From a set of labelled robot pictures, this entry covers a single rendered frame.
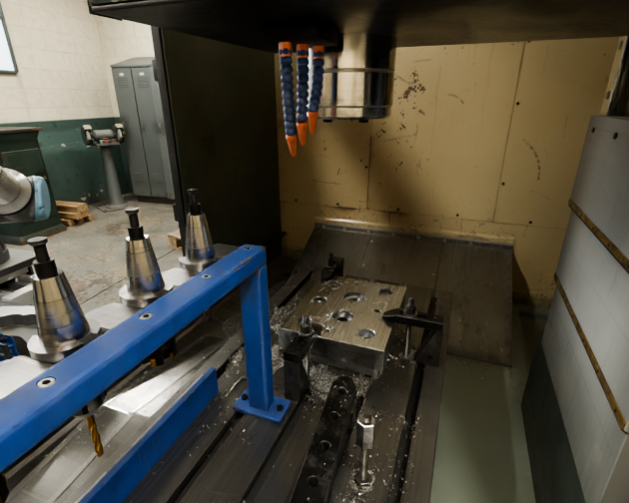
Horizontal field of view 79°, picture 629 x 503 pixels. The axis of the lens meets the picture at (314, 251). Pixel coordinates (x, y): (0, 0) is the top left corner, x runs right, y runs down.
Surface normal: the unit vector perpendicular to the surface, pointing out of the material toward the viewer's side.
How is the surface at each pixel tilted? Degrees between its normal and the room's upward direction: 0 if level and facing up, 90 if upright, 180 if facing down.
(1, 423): 0
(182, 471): 0
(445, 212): 90
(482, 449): 0
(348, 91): 90
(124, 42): 90
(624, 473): 90
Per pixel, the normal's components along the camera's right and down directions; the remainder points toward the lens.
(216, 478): 0.00, -0.93
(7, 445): 0.93, 0.13
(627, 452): -0.36, 0.35
